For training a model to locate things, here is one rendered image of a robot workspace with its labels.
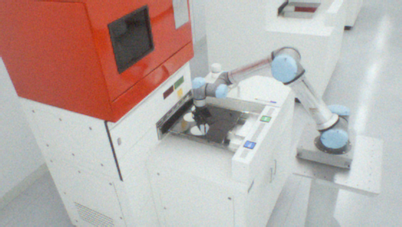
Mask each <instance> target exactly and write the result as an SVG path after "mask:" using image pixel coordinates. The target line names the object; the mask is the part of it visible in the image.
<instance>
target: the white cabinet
mask: <svg viewBox="0 0 402 227"><path fill-rule="evenodd" d="M293 110H294V101H293V103H292V105H291V108H290V109H289V111H288V113H287V115H286V116H285V118H284V120H283V122H282V123H281V125H280V128H279V130H278V131H277V133H276V136H275V137H274V139H273V141H272V143H271V145H270V146H269V148H268V149H267V151H266V153H265V156H264V158H263V160H262V162H261V163H260V165H259V167H258V169H257V170H256V173H255V175H254V176H253V177H252V179H251V181H250V183H249V185H248V187H247V188H246V191H245V192H244V193H242V192H240V191H237V190H234V189H232V188H229V187H226V186H223V185H219V184H217V183H214V182H210V181H208V180H204V179H202V178H199V177H195V176H191V175H187V174H185V173H183V172H179V171H176V170H172V169H169V168H167V167H163V166H161V165H157V164H155V163H153V162H149V161H146V166H147V170H148V174H149V179H150V183H151V189H152V192H153V196H154V202H155V206H156V215H157V218H158V222H159V227H266V224H267V222H268V219H269V217H270V215H271V212H272V210H273V208H274V206H275V204H276V201H277V200H278V197H279V195H280V192H281V190H282V188H283V186H284V183H285V181H286V179H287V177H288V171H289V156H290V149H291V133H292V126H293Z"/></svg>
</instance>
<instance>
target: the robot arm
mask: <svg viewBox="0 0 402 227"><path fill-rule="evenodd" d="M300 60H301V55H300V53H299V51H298V49H296V48H295V47H294V46H290V45H288V46H284V47H280V48H279V49H277V50H274V51H272V52H271V53H270V55H267V56H265V57H262V58H261V59H259V60H256V61H253V62H250V63H248V64H247V65H244V66H241V67H239V68H236V69H233V70H230V71H223V72H221V74H219V76H218V78H217V79H216V80H215V82H214V83H206V81H205V79H204V78H202V77H197V78H194V79H193V80H192V94H193V100H194V101H193V103H194V105H195V110H194V111H192V115H193V116H194V118H193V117H192V119H193V120H194V121H195V122H197V128H198V129H199V130H200V132H201V133H202V134H203V135H206V133H207V131H208V129H209V127H210V125H211V124H214V123H215V120H214V118H213V117H212V115H211V114H210V112H209V110H208V109H207V96H210V97H215V98H226V97H227V95H228V86H229V85H232V84H235V83H237V82H240V81H242V80H245V79H248V78H251V77H253V76H255V75H258V74H261V73H264V72H266V71H268V70H271V74H272V76H273V77H274V78H275V79H276V80H277V81H281V82H282V83H283V84H284V85H285V86H289V87H290V88H291V89H292V90H293V93H294V95H296V97H297V98H298V99H299V100H300V102H301V103H302V105H303V106H304V107H305V109H306V110H307V111H308V113H309V114H310V116H311V117H312V118H313V119H314V121H315V122H316V128H317V130H318V132H319V133H320V136H319V138H318V145H319V146H320V147H321V148H322V149H324V150H328V151H331V152H341V151H343V150H346V149H347V148H348V144H349V142H348V139H349V135H348V133H349V120H350V109H349V108H348V107H346V106H342V105H329V106H326V105H325V103H324V101H323V100H322V98H321V97H320V95H319V94H318V93H317V92H316V91H315V89H314V88H313V86H312V85H311V83H310V82H309V81H308V80H307V78H306V76H305V72H306V70H305V69H304V68H303V67H302V66H301V64H300ZM204 128H205V129H204Z"/></svg>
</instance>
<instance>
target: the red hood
mask: <svg viewBox="0 0 402 227"><path fill-rule="evenodd" d="M0 56H1V59H2V61H3V64H4V66H5V67H6V70H7V72H8V74H9V77H10V79H11V81H12V84H13V86H14V88H15V91H16V92H17V96H19V97H22V98H27V99H30V100H33V101H37V102H40V103H45V104H47V105H50V106H55V107H58V108H63V109H65V110H68V111H73V112H75V113H78V114H82V115H86V116H90V117H93V118H96V119H101V120H103V121H107V122H113V123H116V122H118V121H119V120H120V119H121V118H123V117H124V116H125V115H126V114H127V113H128V112H129V111H130V110H131V109H132V108H133V107H134V106H136V105H137V104H138V103H139V102H141V101H142V100H143V99H144V98H146V97H147V96H148V95H150V94H151V93H152V92H153V91H155V90H156V88H157V87H159V86H160V85H161V84H162V83H163V82H164V81H165V80H166V79H168V78H169V77H170V76H171V75H173V74H174V73H175V72H177V71H178V70H179V69H180V68H182V67H183V65H185V64H186V63H187V62H188V61H189V60H191V59H192V58H193V57H194V50H193V41H192V28H191V19H190V5H189V0H0Z"/></svg>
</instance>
